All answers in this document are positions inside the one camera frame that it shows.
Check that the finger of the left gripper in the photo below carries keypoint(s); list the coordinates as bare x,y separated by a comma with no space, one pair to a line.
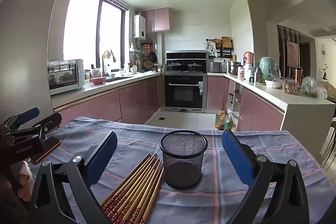
46,125
28,115

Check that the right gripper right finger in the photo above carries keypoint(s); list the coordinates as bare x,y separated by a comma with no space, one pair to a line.
289,200

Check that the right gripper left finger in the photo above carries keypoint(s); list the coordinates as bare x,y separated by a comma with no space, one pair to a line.
49,202

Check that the bamboo chopstick red end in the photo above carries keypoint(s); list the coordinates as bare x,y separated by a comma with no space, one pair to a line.
116,211
111,204
132,203
143,207
152,200
136,168
139,186
136,207

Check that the person's left hand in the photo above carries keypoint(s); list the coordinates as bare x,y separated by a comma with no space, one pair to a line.
22,178

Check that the white microwave oven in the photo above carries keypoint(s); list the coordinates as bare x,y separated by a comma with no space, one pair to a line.
65,76

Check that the pink bowl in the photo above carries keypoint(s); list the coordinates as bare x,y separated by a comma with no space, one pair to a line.
98,80

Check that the yellow oil bottle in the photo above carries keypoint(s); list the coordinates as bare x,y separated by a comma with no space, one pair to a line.
220,118

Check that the black mesh utensil holder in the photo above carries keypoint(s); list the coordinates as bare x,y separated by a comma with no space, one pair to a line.
182,153

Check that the white water heater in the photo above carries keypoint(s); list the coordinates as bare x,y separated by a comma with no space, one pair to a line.
139,27

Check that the black built-in oven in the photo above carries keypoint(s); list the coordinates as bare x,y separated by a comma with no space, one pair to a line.
184,91

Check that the black range hood stove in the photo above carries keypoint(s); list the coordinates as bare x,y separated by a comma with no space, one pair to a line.
187,61

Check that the steel stock pot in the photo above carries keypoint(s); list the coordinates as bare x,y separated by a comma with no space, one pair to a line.
233,67

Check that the pink wall cabinet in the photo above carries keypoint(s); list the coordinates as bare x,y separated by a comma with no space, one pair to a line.
157,20

